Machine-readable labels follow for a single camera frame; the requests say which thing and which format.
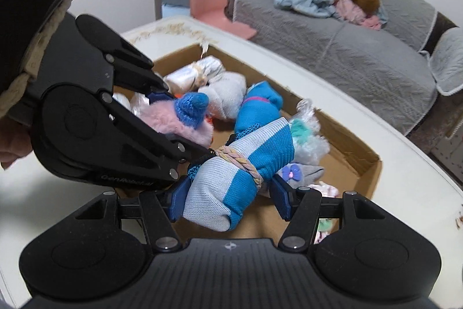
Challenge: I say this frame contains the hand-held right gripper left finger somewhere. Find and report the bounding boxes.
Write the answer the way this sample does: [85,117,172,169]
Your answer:
[74,175,192,252]

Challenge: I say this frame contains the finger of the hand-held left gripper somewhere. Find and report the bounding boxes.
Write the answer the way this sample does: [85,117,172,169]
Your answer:
[75,14,170,95]
[108,95,215,180]

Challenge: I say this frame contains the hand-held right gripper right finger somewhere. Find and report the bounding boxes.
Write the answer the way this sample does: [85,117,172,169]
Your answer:
[269,174,380,252]

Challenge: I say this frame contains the pink plush with blue hat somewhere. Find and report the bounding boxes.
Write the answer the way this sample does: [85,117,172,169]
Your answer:
[135,92,215,147]

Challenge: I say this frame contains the blue white sock bundle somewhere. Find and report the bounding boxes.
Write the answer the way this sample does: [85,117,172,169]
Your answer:
[183,116,295,233]

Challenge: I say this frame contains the shallow cardboard box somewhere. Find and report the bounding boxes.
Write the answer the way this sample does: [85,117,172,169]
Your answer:
[109,43,383,233]

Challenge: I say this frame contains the person's left hand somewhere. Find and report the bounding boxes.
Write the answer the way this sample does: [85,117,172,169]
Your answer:
[0,128,35,171]

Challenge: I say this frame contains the grey cloth with purple flower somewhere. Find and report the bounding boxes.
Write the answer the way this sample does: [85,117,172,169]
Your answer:
[277,162,326,187]

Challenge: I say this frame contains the white pink cloth item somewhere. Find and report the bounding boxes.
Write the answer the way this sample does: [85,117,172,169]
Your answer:
[307,180,340,197]

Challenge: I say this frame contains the clear plastic bag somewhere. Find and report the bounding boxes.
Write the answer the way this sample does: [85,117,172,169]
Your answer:
[112,92,149,118]

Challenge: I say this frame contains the green pink cloth bundle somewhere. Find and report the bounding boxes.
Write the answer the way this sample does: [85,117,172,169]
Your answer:
[314,217,341,244]

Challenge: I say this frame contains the clear bag with teal cloth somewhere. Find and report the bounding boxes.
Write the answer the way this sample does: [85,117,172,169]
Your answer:
[289,99,330,165]

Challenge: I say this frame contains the white rolled cloth bundle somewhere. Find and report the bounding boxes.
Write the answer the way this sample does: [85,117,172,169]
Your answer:
[163,56,225,92]

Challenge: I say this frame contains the grey sock bundle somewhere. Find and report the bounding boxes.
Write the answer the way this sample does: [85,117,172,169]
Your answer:
[197,72,248,120]

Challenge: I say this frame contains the blue sock bundle pink band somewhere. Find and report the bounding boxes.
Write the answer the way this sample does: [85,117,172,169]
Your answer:
[233,82,283,136]

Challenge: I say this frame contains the pink plastic chair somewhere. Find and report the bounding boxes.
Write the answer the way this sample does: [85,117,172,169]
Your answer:
[189,0,257,41]

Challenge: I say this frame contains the grey quilted sofa cover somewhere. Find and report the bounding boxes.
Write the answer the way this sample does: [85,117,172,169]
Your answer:
[231,0,440,136]

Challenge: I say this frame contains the pink garment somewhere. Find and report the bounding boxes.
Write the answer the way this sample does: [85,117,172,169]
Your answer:
[335,0,382,31]

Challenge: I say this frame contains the grey quilted armrest cover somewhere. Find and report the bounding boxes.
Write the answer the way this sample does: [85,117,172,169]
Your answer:
[421,27,463,97]

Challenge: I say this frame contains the grey covered sofa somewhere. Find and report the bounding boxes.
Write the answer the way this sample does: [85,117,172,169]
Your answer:
[208,0,463,156]

